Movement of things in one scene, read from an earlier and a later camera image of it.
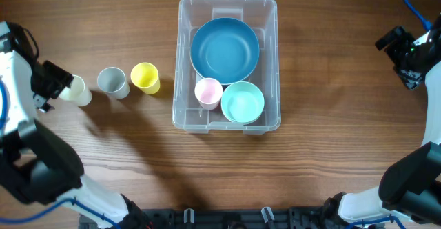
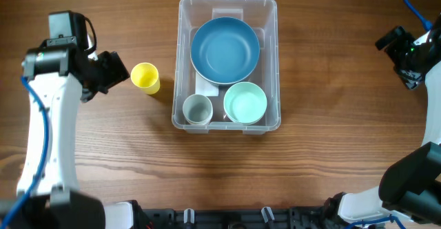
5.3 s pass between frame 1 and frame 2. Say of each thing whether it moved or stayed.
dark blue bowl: stayed
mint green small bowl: stayed
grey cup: moved
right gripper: stayed
